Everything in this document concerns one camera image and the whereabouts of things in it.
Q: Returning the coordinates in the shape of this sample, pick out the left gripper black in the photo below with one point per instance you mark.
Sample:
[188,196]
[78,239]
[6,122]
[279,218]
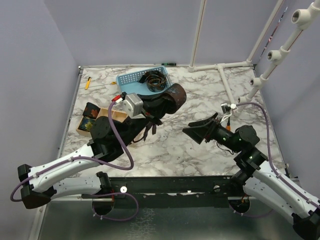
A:
[153,107]

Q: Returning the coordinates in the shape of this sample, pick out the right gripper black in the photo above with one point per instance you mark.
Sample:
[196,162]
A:
[197,133]

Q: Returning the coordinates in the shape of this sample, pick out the brown blue floral tie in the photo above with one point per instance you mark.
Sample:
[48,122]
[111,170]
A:
[175,97]

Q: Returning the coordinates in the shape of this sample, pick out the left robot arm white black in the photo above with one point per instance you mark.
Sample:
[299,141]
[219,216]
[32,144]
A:
[108,146]

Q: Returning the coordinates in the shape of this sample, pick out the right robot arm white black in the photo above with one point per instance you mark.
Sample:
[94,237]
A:
[259,178]

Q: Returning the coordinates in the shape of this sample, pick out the rolled black orange tie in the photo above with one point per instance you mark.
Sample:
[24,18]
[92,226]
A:
[155,80]

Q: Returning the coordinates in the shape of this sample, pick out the blue perforated plastic basket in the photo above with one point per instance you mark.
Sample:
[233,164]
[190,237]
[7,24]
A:
[136,82]

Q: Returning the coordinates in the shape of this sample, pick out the green black marker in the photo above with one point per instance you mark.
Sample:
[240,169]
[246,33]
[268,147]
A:
[169,64]

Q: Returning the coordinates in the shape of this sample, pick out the rolled dark red-leaf tie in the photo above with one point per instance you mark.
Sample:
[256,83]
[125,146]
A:
[91,110]

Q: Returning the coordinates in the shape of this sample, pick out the rolled blue yellow-leaf tie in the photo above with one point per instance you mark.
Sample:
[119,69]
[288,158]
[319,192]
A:
[86,124]

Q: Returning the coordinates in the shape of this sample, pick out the small yellow utility knife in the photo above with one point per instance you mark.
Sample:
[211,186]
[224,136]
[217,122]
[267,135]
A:
[88,83]

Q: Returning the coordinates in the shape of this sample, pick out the white PVC pipe rack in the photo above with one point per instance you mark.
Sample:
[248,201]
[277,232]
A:
[302,19]

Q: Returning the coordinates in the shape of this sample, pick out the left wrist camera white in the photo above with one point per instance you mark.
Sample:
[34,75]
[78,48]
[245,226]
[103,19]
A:
[133,106]

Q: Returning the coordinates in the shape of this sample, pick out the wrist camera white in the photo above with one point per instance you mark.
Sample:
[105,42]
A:
[227,110]
[133,106]

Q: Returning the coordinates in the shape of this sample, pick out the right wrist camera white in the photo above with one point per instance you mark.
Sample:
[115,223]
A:
[227,110]

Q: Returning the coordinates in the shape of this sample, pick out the white PVC pipe frame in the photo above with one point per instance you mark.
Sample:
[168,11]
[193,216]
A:
[221,66]

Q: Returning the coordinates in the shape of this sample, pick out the black mounting rail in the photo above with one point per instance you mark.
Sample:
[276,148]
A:
[171,192]

